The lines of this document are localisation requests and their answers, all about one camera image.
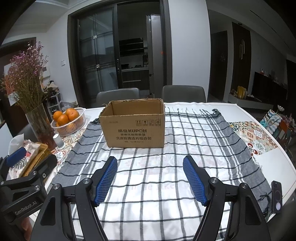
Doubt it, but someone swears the black sliding glass door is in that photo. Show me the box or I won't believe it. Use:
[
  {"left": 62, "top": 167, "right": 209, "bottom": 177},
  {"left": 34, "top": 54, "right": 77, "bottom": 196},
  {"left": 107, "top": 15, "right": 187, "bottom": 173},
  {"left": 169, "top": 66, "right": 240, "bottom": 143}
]
[{"left": 67, "top": 1, "right": 171, "bottom": 108}]

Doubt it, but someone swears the wicker tissue box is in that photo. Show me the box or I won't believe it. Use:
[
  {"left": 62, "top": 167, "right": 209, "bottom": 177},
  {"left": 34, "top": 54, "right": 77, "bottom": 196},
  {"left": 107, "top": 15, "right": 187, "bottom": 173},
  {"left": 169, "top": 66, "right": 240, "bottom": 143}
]
[{"left": 6, "top": 134, "right": 51, "bottom": 180}]

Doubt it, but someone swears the grey chair left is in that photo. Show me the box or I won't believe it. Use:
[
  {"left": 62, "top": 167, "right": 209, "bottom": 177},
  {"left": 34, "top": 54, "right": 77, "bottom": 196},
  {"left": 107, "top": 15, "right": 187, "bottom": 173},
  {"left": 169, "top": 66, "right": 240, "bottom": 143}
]
[{"left": 96, "top": 88, "right": 140, "bottom": 107}]

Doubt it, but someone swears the black smartphone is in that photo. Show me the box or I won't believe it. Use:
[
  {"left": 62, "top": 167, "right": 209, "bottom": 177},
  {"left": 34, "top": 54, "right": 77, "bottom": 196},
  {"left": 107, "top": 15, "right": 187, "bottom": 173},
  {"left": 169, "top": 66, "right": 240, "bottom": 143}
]
[{"left": 271, "top": 181, "right": 282, "bottom": 214}]

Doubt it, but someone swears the white fruit basket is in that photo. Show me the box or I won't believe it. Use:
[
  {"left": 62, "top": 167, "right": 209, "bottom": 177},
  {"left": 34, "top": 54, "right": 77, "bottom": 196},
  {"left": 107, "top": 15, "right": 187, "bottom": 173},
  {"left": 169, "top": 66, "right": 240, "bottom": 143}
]
[{"left": 51, "top": 108, "right": 86, "bottom": 137}]

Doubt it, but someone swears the brown cardboard box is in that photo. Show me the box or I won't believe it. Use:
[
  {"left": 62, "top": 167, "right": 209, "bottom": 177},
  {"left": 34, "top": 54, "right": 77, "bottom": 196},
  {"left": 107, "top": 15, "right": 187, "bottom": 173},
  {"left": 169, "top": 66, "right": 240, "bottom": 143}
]
[{"left": 99, "top": 98, "right": 165, "bottom": 148}]

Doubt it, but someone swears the glass vase with dried flowers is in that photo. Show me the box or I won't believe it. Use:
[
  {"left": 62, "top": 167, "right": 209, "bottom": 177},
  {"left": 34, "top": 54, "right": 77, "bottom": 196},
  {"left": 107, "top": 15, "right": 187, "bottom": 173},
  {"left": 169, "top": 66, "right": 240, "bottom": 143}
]
[{"left": 1, "top": 42, "right": 57, "bottom": 151}]

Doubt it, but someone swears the patterned bag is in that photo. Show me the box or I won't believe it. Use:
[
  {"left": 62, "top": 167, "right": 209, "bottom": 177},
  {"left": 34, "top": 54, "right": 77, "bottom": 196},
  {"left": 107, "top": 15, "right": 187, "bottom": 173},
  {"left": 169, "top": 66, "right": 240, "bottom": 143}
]
[{"left": 260, "top": 109, "right": 282, "bottom": 135}]

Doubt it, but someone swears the grey chair right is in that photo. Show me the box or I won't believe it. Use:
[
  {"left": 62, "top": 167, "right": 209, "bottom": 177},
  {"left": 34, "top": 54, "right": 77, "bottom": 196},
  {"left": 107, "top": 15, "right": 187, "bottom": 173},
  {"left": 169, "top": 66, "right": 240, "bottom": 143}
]
[{"left": 162, "top": 85, "right": 207, "bottom": 103}]

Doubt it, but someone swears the patterned table runner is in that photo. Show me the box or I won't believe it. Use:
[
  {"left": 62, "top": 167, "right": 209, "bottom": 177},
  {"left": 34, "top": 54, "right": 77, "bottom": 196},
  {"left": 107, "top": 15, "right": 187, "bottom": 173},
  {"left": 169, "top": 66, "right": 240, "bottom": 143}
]
[{"left": 229, "top": 121, "right": 278, "bottom": 156}]

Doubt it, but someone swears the orange fruit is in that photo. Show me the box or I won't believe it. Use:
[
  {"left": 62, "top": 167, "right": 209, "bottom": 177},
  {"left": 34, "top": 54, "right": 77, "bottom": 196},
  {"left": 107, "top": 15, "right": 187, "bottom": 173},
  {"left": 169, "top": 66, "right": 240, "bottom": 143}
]
[
  {"left": 56, "top": 114, "right": 69, "bottom": 126},
  {"left": 67, "top": 109, "right": 80, "bottom": 121},
  {"left": 53, "top": 110, "right": 63, "bottom": 121}
]

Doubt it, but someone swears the grey chair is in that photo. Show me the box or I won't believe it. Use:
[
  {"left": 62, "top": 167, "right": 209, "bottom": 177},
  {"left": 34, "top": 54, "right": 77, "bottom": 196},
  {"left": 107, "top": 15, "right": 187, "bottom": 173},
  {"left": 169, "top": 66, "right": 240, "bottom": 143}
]
[
  {"left": 96, "top": 88, "right": 140, "bottom": 107},
  {"left": 162, "top": 85, "right": 207, "bottom": 103}
]

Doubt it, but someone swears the grey plaid tablecloth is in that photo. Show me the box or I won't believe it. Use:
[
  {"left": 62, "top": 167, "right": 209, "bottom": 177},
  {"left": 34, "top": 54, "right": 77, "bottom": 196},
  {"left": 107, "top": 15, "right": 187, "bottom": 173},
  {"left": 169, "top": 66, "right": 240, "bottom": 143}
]
[{"left": 53, "top": 106, "right": 271, "bottom": 240}]

